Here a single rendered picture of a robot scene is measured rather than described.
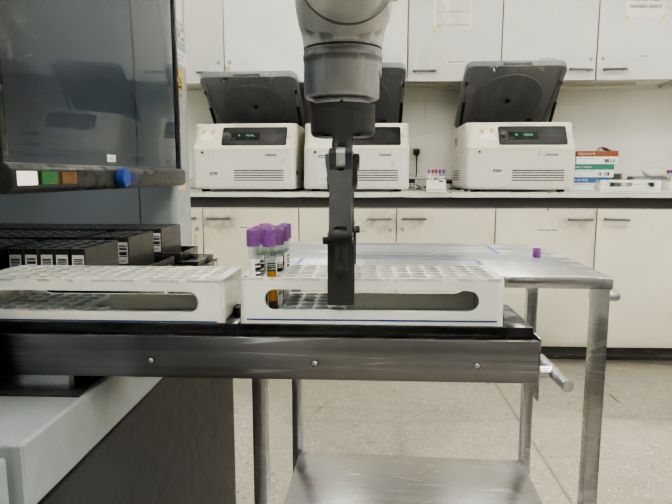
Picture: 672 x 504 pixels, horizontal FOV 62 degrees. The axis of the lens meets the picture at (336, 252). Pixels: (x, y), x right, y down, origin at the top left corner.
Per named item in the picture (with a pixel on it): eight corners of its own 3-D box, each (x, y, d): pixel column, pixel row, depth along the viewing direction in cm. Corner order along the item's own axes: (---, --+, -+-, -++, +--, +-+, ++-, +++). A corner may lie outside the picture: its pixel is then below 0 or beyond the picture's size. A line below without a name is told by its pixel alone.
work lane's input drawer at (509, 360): (-64, 392, 65) (-72, 316, 64) (10, 354, 79) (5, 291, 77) (580, 404, 61) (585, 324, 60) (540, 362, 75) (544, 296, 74)
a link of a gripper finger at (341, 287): (354, 241, 62) (354, 242, 62) (354, 303, 63) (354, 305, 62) (327, 241, 63) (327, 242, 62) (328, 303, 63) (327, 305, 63)
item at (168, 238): (172, 251, 121) (171, 223, 121) (181, 251, 121) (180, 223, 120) (151, 259, 110) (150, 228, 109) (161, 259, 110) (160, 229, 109)
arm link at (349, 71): (381, 59, 69) (381, 109, 70) (307, 60, 69) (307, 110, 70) (384, 42, 60) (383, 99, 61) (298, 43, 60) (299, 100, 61)
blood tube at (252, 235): (249, 325, 65) (243, 230, 63) (255, 321, 66) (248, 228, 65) (262, 326, 64) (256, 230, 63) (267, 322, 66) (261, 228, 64)
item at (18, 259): (52, 276, 92) (50, 239, 91) (65, 276, 91) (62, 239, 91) (9, 290, 80) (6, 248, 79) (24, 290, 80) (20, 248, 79)
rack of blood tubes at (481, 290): (239, 331, 64) (238, 277, 64) (256, 310, 74) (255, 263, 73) (503, 334, 63) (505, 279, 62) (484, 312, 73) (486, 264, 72)
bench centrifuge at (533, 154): (466, 192, 292) (470, 53, 283) (449, 189, 353) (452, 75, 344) (576, 192, 289) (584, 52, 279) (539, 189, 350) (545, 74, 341)
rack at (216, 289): (-28, 330, 66) (-33, 278, 65) (23, 310, 76) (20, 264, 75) (224, 334, 64) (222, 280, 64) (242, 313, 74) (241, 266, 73)
